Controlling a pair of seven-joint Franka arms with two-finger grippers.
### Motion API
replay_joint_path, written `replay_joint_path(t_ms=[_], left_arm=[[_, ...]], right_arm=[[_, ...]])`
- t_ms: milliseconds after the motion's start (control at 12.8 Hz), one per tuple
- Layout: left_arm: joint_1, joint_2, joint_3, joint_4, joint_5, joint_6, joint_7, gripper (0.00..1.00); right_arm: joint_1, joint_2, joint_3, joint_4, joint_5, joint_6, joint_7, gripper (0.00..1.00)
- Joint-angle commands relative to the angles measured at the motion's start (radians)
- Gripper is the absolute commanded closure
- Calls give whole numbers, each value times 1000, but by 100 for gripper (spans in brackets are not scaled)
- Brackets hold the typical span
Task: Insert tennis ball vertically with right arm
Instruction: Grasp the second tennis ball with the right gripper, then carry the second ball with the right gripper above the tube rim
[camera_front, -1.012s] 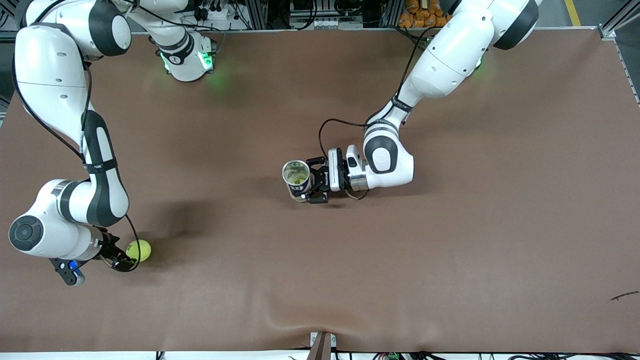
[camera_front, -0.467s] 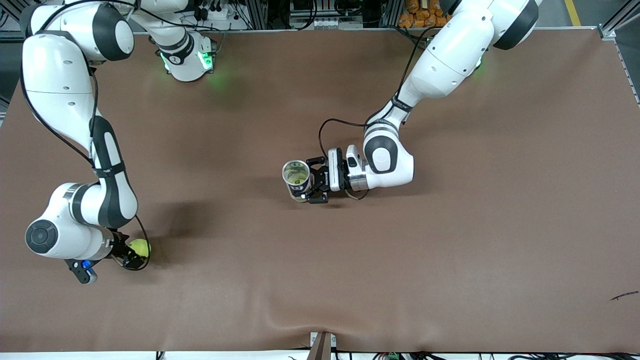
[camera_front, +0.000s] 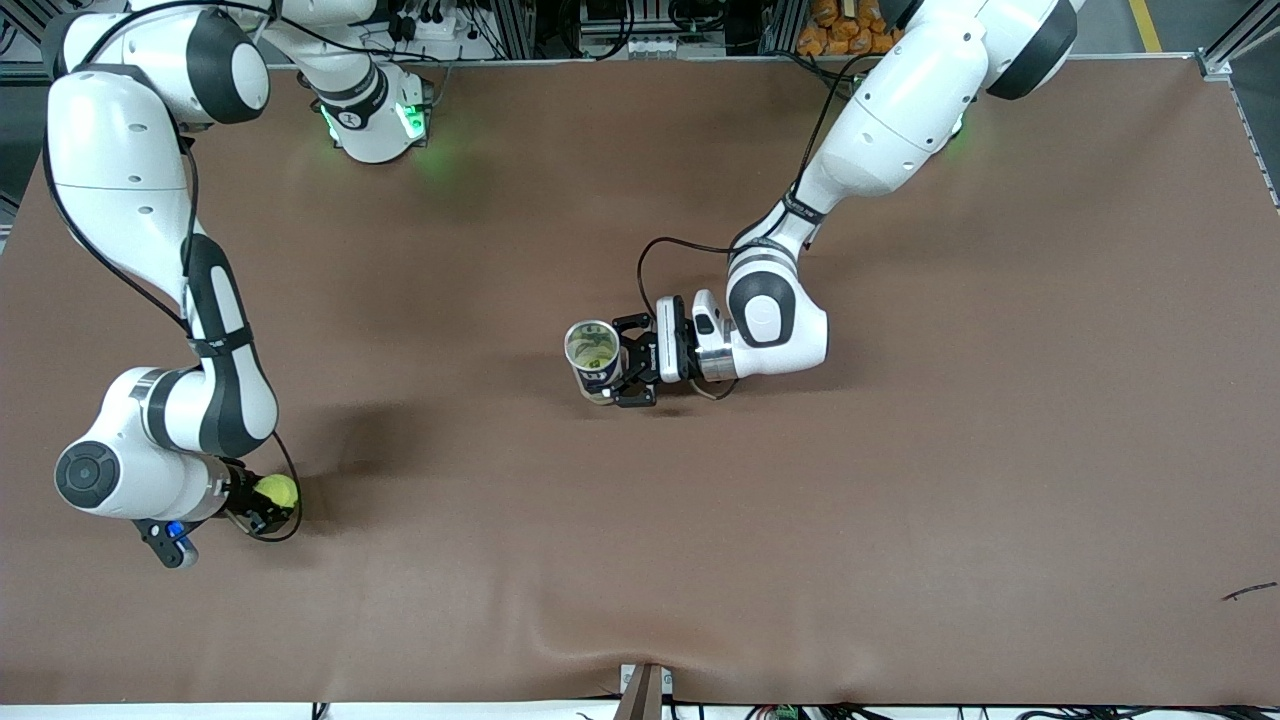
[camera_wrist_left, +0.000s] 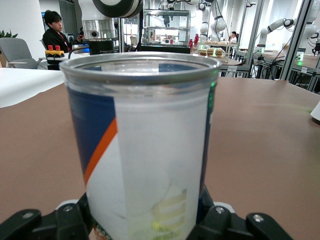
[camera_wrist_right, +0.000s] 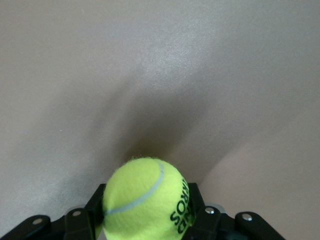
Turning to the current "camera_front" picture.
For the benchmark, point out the aluminium frame profile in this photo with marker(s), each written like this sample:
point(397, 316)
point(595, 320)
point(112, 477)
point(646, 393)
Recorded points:
point(20, 40)
point(1218, 62)

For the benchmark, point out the orange mesh bag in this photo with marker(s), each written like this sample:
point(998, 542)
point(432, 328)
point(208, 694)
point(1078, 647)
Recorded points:
point(845, 28)

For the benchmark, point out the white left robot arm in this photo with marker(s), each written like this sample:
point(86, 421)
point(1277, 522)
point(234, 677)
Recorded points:
point(900, 110)

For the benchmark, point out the white power strip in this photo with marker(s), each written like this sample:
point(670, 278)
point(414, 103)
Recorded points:
point(425, 27)

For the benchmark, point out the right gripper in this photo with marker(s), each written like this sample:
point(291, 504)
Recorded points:
point(241, 490)

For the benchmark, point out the metal table clamp bracket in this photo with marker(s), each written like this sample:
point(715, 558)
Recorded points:
point(645, 690)

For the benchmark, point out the Wilson tennis ball can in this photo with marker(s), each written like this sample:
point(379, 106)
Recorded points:
point(600, 385)

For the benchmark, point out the brown table mat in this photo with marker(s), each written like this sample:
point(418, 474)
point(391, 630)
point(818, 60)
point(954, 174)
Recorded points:
point(500, 550)

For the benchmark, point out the grey metal equipment rack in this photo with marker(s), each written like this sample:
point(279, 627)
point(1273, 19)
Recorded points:
point(650, 25)

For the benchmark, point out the yellow tennis ball Roland print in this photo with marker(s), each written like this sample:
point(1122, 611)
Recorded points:
point(278, 490)

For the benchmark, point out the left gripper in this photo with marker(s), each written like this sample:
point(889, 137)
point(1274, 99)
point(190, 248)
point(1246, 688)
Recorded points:
point(645, 358)

